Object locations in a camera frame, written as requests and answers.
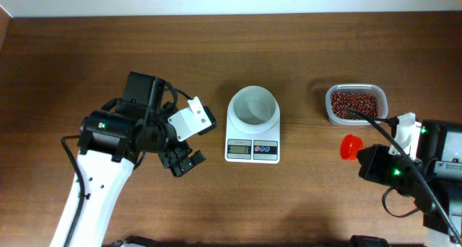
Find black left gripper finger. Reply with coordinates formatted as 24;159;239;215
180;150;206;173
157;145;192;178

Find red plastic measuring scoop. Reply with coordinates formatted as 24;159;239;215
340;134;364;161

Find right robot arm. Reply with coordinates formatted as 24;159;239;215
357;118;461;246

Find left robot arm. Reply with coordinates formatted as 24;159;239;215
51;71;217;246

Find white digital kitchen scale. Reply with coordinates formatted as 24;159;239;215
225;102;281;165

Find red beans in container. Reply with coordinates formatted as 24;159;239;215
330;92;378;120

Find clear plastic bean container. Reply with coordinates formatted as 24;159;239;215
326;84;388;126

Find white round bowl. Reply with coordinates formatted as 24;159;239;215
230;86;279;126

